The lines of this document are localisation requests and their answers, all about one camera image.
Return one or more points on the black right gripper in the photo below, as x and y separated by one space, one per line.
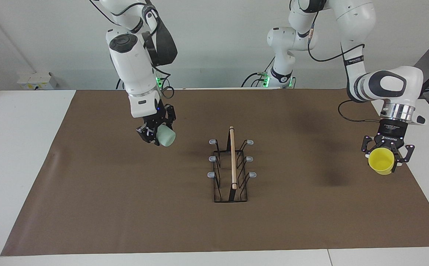
154 119

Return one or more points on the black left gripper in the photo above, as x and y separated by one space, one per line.
391 133

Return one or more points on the yellow plastic cup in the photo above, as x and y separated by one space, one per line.
381 162

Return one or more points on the pale green plastic cup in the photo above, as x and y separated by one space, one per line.
166 136

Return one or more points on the brown table mat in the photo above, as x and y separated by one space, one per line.
162 221

